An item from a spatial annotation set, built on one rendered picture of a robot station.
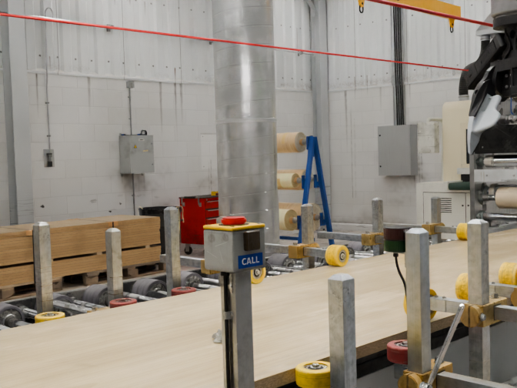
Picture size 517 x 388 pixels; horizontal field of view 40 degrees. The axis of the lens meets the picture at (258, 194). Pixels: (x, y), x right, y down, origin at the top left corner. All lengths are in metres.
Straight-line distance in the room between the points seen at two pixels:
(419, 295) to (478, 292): 0.25
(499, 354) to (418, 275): 0.86
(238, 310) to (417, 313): 0.51
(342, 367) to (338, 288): 0.14
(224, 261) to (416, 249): 0.53
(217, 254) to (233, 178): 4.38
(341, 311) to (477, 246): 0.50
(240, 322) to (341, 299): 0.25
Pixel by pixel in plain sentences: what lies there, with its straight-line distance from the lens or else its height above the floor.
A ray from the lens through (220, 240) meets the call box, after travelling 1.10.
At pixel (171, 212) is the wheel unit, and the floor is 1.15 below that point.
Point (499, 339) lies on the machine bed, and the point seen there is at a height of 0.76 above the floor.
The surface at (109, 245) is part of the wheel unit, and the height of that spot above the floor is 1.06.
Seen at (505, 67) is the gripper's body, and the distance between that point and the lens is 1.11.
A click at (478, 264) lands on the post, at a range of 1.73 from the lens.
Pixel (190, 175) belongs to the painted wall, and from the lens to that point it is 10.53.
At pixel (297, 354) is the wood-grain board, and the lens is 1.58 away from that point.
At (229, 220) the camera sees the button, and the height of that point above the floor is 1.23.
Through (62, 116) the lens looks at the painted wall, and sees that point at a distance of 9.29.
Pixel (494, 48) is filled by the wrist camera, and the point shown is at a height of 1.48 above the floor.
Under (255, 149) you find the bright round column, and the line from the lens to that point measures 5.46.
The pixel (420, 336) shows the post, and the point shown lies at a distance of 1.54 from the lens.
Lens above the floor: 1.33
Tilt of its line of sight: 3 degrees down
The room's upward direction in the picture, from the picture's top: 2 degrees counter-clockwise
